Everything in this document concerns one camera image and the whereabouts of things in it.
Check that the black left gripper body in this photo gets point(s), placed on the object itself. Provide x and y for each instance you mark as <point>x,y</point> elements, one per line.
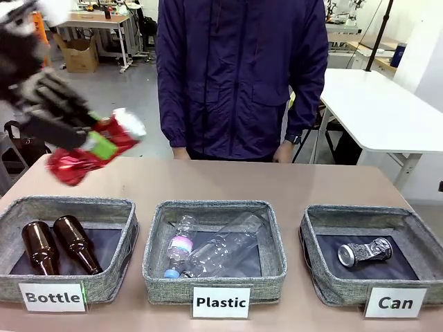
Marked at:
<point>17,69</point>

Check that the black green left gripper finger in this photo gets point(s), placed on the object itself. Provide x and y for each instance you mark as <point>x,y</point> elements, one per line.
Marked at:
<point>65,100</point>
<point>59,133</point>

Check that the crushed red soda can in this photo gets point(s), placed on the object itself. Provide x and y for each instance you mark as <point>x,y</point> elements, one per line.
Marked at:
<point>124,128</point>

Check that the brown glass beer bottle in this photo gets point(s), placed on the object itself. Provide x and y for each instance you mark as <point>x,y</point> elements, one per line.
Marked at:
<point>78,242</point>
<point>39,247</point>

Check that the small pink-label water bottle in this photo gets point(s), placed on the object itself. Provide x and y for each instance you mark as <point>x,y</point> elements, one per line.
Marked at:
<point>180,245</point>

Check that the crushed silver can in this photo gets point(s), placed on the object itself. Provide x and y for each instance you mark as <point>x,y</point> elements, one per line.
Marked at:
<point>365,252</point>

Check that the person's right forearm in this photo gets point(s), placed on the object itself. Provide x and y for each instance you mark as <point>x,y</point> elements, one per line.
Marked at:
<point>171,117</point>

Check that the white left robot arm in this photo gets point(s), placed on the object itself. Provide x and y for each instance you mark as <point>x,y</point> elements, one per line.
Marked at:
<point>20,14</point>

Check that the person's left forearm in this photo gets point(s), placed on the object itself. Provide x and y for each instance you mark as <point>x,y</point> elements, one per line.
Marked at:
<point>306,110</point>

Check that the grey fabric basket labelled Bottle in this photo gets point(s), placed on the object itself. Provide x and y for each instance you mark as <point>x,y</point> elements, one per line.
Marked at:
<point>114,280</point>

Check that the grey fabric basket labelled Plastic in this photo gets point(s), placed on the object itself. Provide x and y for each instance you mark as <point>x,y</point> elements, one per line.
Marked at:
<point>159,283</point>

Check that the grey fabric basket labelled Can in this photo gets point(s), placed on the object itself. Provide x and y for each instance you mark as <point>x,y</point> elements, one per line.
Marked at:
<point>332,287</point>

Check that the white Can label card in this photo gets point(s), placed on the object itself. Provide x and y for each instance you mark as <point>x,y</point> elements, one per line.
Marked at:
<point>395,303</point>

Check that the person's right hand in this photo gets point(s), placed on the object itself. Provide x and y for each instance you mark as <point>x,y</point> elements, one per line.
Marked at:
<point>181,154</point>

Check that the person's left hand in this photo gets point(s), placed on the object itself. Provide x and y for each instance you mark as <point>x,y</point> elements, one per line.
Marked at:
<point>284,152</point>

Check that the black bag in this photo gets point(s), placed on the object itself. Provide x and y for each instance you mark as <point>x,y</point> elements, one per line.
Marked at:
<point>26,147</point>

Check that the brown cardboard box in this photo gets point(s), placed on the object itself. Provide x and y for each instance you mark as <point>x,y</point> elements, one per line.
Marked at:
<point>81,55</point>

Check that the grey chair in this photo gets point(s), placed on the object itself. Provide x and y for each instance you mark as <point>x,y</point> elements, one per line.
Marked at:
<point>8,162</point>

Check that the white Bottle label card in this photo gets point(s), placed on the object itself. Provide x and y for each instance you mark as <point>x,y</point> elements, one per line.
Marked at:
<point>52,297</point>

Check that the person in navy jacket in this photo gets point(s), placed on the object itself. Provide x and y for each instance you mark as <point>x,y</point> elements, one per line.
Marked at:
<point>239,76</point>

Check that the large clear plastic bottle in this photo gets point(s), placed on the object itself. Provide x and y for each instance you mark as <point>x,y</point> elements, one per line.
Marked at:
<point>228,242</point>

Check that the white Plastic label card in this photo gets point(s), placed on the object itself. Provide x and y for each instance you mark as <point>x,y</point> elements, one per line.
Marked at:
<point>221,302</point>

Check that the light wood desk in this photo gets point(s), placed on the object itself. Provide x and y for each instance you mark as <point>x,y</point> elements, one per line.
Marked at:
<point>373,43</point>

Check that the black tripod pole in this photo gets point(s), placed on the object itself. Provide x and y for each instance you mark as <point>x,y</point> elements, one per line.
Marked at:
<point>379,34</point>

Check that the dark blue flask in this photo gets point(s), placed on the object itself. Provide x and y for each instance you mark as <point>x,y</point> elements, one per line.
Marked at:
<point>400,55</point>

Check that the wood-top white-frame table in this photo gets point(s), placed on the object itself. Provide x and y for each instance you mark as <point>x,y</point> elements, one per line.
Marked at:
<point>97,20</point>

